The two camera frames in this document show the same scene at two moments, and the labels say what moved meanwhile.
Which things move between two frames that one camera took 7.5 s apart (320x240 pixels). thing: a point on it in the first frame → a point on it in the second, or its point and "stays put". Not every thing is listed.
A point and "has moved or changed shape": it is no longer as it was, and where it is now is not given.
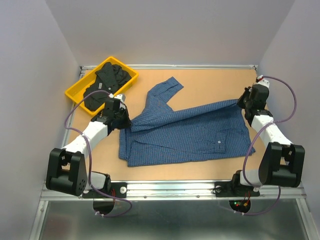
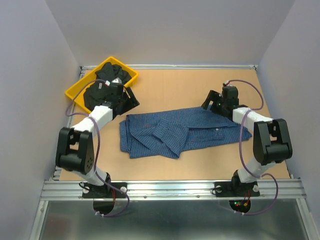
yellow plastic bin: (76, 91) stays put
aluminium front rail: (184, 191) stays put
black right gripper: (248, 91) → (212, 96)
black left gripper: (127, 123) → (132, 102)
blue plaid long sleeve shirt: (159, 136) has moved or changed shape
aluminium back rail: (148, 67) stays put
